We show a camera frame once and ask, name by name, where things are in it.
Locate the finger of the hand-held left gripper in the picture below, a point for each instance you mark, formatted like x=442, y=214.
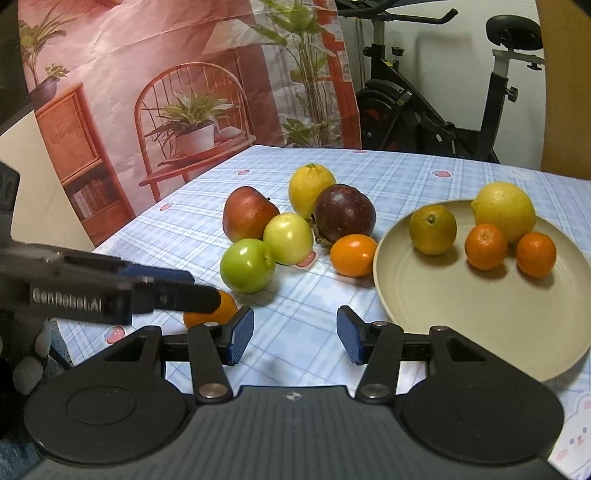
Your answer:
x=159, y=274
x=184, y=299

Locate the dark purple round fruit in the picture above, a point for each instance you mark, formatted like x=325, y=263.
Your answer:
x=344, y=212

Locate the greenish yellow orange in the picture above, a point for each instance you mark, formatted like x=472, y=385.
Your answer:
x=432, y=229

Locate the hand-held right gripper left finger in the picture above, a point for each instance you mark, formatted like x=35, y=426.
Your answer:
x=241, y=334

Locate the blue checked tablecloth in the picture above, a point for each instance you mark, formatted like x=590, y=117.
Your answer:
x=286, y=318

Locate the green apple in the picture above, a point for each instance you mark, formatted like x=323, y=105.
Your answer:
x=247, y=266

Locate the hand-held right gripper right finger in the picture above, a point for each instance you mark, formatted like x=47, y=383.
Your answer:
x=350, y=334

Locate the red apple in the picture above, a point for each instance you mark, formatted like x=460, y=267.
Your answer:
x=244, y=212

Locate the printed backdrop cloth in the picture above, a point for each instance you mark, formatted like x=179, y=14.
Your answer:
x=115, y=69

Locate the beige round plate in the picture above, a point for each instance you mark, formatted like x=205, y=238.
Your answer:
x=461, y=314

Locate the wooden door panel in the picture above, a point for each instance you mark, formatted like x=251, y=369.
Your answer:
x=568, y=92

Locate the person's left hand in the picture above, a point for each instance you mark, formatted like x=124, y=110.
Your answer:
x=43, y=340

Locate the small orange mandarin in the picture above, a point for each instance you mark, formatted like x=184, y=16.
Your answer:
x=536, y=254
x=485, y=247
x=228, y=308
x=353, y=255

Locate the black exercise bike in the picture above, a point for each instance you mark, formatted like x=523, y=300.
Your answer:
x=415, y=106

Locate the yellow lemon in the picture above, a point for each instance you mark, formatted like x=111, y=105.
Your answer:
x=503, y=210
x=309, y=189

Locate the yellow-green apple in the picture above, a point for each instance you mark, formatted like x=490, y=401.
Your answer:
x=288, y=239

